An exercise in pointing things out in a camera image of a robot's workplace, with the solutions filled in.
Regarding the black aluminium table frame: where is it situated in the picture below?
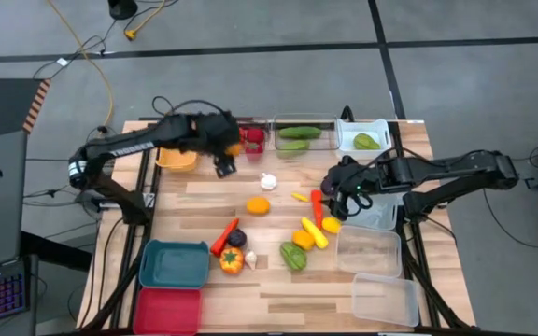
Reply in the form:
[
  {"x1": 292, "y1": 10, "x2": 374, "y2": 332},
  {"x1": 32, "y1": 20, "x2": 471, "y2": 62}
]
[{"x1": 77, "y1": 116, "x2": 478, "y2": 336}]

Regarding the grey translucent plastic bin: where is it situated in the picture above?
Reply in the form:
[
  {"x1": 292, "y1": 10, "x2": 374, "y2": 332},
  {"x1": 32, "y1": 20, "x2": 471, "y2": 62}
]
[{"x1": 343, "y1": 190, "x2": 401, "y2": 233}]

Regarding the red chili pepper toy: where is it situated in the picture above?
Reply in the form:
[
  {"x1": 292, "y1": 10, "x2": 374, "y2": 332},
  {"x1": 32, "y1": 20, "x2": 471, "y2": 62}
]
[{"x1": 209, "y1": 217, "x2": 241, "y2": 259}]

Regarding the green bell pepper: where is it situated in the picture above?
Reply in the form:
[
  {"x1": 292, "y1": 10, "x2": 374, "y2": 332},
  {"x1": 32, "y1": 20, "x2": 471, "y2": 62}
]
[{"x1": 278, "y1": 241, "x2": 309, "y2": 273}]

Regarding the white plastic bin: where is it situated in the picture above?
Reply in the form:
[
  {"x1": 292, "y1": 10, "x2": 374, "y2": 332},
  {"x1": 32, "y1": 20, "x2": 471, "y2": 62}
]
[{"x1": 335, "y1": 118, "x2": 393, "y2": 161}]

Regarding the orange fruit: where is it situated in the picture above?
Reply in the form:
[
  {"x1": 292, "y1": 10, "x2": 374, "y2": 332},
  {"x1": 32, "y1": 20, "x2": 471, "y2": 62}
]
[
  {"x1": 291, "y1": 229, "x2": 317, "y2": 252},
  {"x1": 246, "y1": 196, "x2": 272, "y2": 217}
]

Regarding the black floor cable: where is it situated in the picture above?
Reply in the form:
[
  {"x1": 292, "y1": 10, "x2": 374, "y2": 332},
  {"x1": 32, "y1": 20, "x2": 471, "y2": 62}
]
[{"x1": 481, "y1": 186, "x2": 538, "y2": 251}]

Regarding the clear rigid plastic bin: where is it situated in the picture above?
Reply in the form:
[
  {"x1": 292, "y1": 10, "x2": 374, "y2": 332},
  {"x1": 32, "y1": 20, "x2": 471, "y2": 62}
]
[
  {"x1": 272, "y1": 113, "x2": 341, "y2": 153},
  {"x1": 235, "y1": 116, "x2": 273, "y2": 164}
]

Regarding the yellow plastic basket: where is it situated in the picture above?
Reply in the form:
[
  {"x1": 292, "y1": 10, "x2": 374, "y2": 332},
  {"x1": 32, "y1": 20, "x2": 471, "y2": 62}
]
[{"x1": 155, "y1": 147, "x2": 200, "y2": 173}]

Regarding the small red pepper toy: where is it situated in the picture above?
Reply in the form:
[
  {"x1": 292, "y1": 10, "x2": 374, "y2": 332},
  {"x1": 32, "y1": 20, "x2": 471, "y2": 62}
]
[{"x1": 309, "y1": 188, "x2": 325, "y2": 230}]

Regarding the black round stand base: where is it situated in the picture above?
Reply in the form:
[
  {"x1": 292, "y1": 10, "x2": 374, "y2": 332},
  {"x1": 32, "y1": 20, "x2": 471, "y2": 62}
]
[{"x1": 106, "y1": 0, "x2": 140, "y2": 21}]

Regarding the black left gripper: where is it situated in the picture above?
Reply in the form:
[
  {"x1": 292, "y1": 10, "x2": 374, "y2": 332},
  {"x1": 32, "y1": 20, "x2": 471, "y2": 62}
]
[{"x1": 188, "y1": 110, "x2": 243, "y2": 180}]

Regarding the frosted clear plastic bin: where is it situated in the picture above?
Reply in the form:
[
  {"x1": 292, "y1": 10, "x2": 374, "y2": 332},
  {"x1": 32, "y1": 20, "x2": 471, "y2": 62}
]
[
  {"x1": 350, "y1": 272, "x2": 421, "y2": 329},
  {"x1": 333, "y1": 225, "x2": 404, "y2": 280}
]

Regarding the green cucumber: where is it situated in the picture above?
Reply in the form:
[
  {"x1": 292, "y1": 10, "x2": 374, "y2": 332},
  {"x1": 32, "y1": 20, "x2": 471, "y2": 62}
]
[{"x1": 277, "y1": 125, "x2": 323, "y2": 141}]

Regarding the large black orange-striped mat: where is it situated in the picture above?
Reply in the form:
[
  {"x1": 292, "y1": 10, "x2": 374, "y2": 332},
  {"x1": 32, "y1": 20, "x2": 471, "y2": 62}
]
[{"x1": 0, "y1": 77, "x2": 52, "y2": 143}]

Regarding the red plastic basket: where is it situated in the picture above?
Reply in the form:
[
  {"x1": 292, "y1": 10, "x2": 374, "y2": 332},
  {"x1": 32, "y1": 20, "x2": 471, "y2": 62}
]
[{"x1": 132, "y1": 287, "x2": 204, "y2": 336}]

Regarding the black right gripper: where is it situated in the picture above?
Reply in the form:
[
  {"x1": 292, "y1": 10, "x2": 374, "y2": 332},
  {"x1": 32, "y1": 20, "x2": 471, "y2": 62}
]
[{"x1": 326, "y1": 155, "x2": 383, "y2": 222}]

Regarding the green pear toy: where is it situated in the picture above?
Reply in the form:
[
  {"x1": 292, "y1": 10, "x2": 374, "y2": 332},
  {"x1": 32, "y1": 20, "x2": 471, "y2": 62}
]
[{"x1": 352, "y1": 132, "x2": 383, "y2": 152}]

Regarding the large white garlic bulb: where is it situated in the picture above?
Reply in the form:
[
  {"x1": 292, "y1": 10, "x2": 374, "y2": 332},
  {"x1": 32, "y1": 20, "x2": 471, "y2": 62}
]
[{"x1": 259, "y1": 172, "x2": 279, "y2": 191}]

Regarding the yellow lemon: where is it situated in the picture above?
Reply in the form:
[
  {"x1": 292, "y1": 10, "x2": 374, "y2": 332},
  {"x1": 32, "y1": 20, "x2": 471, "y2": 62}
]
[{"x1": 320, "y1": 216, "x2": 343, "y2": 235}]

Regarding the teal plastic basket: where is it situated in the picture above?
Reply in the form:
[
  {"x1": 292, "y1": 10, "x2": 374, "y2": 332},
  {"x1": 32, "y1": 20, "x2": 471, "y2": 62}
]
[{"x1": 137, "y1": 238, "x2": 212, "y2": 290}]

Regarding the yellow floor cable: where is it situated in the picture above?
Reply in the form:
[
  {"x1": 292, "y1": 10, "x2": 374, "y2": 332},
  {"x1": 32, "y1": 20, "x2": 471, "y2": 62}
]
[{"x1": 44, "y1": 0, "x2": 115, "y2": 169}]

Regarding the yellow cable with plug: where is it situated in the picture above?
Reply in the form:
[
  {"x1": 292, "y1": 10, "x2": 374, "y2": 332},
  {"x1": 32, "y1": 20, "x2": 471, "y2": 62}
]
[{"x1": 123, "y1": 0, "x2": 179, "y2": 41}]

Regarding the red apple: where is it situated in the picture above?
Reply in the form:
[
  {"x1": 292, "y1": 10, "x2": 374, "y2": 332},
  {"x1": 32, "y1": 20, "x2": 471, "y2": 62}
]
[{"x1": 246, "y1": 126, "x2": 267, "y2": 145}]

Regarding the large orange tomato toy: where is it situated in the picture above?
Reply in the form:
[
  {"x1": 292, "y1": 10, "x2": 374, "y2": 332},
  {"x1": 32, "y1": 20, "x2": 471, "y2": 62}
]
[{"x1": 219, "y1": 246, "x2": 247, "y2": 275}]

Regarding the yellow banana toy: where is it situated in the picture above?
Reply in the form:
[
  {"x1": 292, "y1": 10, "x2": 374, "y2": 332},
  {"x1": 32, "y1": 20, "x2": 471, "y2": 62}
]
[{"x1": 300, "y1": 216, "x2": 331, "y2": 250}]

